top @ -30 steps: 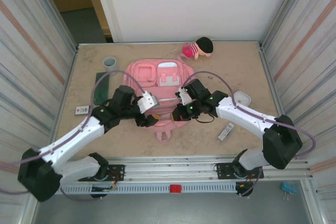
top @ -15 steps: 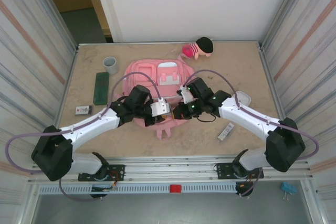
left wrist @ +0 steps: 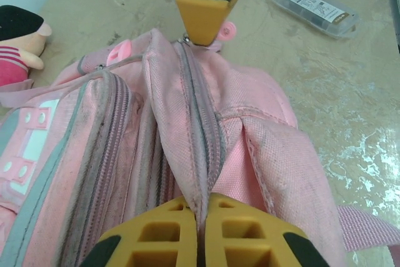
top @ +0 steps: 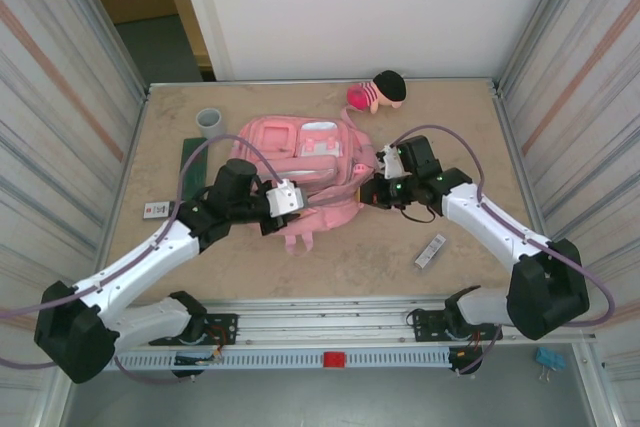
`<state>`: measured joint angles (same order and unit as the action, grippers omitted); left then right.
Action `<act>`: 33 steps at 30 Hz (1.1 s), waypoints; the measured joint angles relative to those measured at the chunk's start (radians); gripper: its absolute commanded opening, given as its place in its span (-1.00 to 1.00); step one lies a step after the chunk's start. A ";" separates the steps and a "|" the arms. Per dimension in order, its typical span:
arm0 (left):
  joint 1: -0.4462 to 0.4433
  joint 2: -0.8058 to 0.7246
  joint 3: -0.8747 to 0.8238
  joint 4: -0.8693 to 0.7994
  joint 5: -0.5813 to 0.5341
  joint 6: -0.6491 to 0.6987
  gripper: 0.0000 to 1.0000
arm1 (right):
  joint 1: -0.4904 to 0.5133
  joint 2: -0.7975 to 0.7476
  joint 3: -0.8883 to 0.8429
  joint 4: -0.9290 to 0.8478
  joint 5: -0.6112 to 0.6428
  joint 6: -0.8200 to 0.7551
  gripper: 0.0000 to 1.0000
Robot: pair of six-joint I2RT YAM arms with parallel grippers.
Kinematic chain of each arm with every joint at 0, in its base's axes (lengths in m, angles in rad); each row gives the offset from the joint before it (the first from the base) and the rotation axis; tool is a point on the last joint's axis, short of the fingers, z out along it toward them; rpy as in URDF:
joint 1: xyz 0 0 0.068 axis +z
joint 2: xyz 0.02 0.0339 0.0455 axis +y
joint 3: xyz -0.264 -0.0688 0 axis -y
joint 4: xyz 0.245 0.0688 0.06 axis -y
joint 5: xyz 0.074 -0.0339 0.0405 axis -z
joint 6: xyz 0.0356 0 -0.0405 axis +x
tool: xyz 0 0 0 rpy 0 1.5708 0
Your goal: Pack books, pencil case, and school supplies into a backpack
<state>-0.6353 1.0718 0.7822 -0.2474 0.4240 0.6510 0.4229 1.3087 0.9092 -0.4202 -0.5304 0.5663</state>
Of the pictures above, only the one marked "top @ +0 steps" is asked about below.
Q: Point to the red button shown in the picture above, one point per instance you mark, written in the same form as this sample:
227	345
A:
334	359

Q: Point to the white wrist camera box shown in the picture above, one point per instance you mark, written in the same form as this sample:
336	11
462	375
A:
285	199
392	162

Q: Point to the small black white box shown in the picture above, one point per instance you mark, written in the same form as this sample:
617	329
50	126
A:
159	210

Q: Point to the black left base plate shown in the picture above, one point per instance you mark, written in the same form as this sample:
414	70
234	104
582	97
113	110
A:
225	324

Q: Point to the aluminium mounting rail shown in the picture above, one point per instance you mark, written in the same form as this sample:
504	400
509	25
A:
325	319

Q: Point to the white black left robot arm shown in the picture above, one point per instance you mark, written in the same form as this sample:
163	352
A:
150	257

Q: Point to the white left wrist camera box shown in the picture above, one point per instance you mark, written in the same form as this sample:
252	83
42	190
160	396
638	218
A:
285	199

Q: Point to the pink striped plush toy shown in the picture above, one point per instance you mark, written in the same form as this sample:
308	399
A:
380	92

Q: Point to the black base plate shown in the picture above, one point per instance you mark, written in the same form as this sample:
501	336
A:
225	324
425	324

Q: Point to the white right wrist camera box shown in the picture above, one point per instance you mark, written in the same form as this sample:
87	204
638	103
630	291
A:
392	162

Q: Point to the grey plastic cup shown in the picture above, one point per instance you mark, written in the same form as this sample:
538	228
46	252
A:
210	122

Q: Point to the pink backpack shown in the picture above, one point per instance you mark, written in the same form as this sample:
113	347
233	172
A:
320	157

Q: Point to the blue clip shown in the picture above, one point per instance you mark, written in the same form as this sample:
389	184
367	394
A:
550	358

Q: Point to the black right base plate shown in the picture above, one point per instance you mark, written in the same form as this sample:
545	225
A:
425	324

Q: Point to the dark green rectangular block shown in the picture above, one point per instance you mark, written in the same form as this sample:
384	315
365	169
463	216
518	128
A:
192	167

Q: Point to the wooden door frame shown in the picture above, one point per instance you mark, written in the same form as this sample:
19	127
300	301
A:
185	7

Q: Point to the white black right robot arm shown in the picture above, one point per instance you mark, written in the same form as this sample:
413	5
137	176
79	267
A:
480	217

